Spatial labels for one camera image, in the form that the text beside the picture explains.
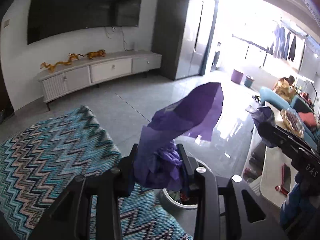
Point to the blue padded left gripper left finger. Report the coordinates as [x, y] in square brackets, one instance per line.
[130, 177]

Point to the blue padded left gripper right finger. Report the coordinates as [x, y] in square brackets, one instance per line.
[188, 167]

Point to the purple plastic wrapper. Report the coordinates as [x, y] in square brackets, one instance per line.
[157, 162]

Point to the small purple wrapper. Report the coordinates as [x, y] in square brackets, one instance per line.
[262, 114]

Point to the grey round trash can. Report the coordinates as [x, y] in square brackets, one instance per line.
[177, 200]

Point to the white coffee table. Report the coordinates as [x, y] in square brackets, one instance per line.
[266, 180]

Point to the teal sofa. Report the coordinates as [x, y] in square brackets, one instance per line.
[297, 103]

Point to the person in yellow clothes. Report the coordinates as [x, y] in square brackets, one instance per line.
[284, 88]

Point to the zigzag patterned rug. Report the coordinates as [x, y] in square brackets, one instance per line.
[40, 161]

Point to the teal waste bin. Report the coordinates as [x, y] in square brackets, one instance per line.
[248, 81]

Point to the purple stool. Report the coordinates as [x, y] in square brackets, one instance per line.
[237, 76]

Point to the white washing machine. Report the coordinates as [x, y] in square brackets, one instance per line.
[216, 57]

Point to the hanging dark clothes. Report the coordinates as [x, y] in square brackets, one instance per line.
[284, 43]

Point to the white tv cabinet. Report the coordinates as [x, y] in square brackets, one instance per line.
[85, 72]

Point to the golden tiger figurine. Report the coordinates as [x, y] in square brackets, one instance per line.
[93, 54]

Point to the golden dragon figurine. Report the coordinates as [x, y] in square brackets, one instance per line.
[71, 58]

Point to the grey double door refrigerator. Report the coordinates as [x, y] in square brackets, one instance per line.
[181, 34]

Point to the black wall television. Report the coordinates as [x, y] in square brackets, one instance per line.
[47, 18]

